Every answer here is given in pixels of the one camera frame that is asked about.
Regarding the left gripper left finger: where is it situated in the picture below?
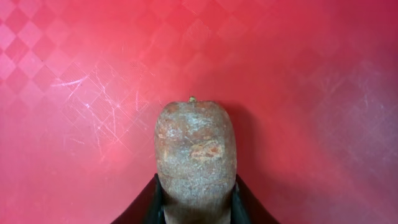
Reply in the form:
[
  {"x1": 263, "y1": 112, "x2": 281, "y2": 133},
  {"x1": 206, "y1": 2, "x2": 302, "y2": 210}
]
[{"x1": 111, "y1": 174, "x2": 164, "y2": 224}]

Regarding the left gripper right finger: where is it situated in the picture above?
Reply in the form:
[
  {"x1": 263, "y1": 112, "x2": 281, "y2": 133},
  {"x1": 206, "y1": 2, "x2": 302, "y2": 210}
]
[{"x1": 230, "y1": 175, "x2": 280, "y2": 224}]

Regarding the brown carrot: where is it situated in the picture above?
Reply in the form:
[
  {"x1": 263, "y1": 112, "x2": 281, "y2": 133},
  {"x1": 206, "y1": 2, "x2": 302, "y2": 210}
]
[{"x1": 154, "y1": 99, "x2": 237, "y2": 223}]

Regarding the red serving tray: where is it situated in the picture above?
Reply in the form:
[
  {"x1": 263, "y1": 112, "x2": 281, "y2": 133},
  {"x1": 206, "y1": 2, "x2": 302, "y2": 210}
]
[{"x1": 1, "y1": 0, "x2": 397, "y2": 223}]

